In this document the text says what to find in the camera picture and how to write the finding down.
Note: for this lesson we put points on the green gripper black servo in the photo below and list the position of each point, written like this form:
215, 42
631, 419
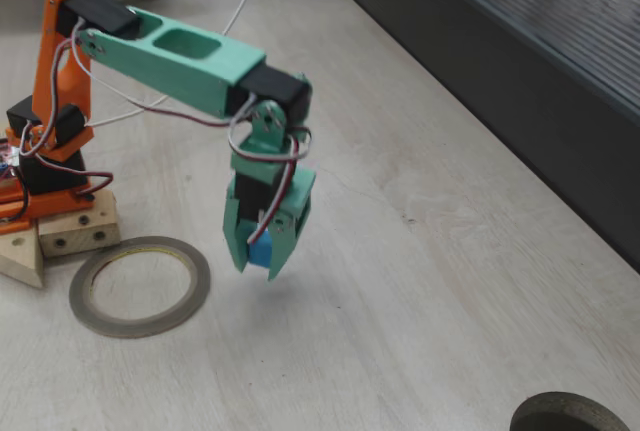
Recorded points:
300, 205

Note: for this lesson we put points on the blue cube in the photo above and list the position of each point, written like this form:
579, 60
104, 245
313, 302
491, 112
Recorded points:
260, 251

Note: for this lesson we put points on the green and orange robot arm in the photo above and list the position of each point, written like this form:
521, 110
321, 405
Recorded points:
190, 66

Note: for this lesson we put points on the wooden base block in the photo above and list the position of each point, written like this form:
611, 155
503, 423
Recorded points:
75, 238

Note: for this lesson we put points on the ribbed glass desk partition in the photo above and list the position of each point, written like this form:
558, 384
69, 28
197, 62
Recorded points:
500, 76

